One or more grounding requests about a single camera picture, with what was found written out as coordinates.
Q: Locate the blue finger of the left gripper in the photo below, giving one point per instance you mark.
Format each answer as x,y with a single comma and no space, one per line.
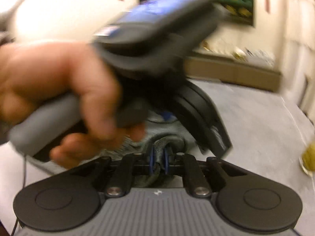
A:
168,117

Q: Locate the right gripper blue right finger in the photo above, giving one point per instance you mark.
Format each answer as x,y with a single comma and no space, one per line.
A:
189,169

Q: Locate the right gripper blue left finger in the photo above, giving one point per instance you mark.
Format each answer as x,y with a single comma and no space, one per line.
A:
126,170

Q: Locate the grey sweatpants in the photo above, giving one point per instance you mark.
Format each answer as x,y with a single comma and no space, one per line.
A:
160,133

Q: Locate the person's left hand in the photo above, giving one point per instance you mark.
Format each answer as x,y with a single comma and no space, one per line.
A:
34,73

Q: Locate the gold ornament set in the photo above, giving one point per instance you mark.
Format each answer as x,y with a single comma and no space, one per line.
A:
205,45

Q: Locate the long grey tv cabinet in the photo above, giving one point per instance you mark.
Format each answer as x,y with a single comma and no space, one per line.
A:
231,71

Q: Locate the gold tissue box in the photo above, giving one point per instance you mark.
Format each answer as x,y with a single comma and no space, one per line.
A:
239,54

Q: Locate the white box of items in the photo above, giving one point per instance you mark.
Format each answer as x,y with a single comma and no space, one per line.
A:
260,58

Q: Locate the glass jar yellow contents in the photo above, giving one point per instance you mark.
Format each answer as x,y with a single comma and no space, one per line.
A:
307,160

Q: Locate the cream window curtain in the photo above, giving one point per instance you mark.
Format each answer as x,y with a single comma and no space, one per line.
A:
298,48

